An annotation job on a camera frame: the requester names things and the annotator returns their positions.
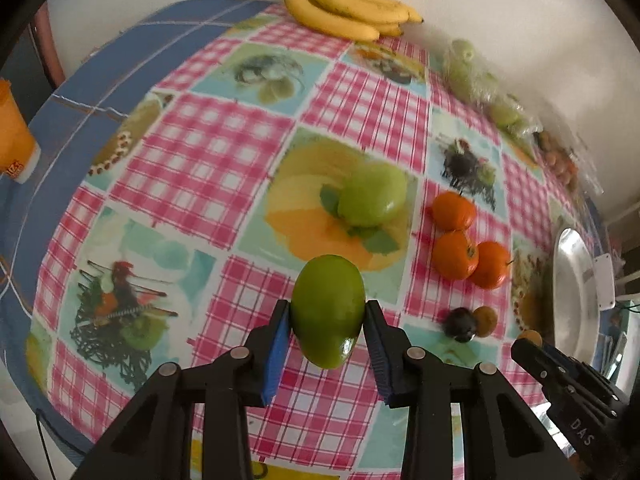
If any green mango front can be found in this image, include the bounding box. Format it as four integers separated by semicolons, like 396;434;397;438
291;255;366;370

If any green mango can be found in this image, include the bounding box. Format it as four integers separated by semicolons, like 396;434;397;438
337;160;408;228
291;255;366;370

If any dark plum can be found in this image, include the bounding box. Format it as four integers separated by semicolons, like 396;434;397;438
442;308;477;344

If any mandarin with stem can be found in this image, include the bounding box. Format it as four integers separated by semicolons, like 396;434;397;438
432;231;480;281

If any brown kiwi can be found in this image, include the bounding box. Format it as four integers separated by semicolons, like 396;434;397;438
518;330;544;348
472;306;498;338

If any green mango back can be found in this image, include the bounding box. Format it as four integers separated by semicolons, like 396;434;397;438
337;160;408;228

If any large orange mandarin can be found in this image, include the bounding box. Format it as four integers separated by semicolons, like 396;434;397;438
469;240;512;289

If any small back mandarin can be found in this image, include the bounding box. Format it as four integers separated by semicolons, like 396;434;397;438
431;191;476;231

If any large metal bowl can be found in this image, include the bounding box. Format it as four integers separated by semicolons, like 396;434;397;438
551;226;600;364

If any white power adapter box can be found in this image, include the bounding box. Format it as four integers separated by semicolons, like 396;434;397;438
593;252;616;311

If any checkered fruit print tablecloth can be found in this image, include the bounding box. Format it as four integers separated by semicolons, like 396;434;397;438
1;0;589;448

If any clear tray of green plums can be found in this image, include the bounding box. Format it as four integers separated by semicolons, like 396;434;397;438
442;39;544;158

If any orange plastic cup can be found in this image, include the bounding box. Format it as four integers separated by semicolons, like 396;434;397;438
0;79;41;184

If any yellow banana bunch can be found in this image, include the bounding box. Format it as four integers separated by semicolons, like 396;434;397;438
284;0;424;42

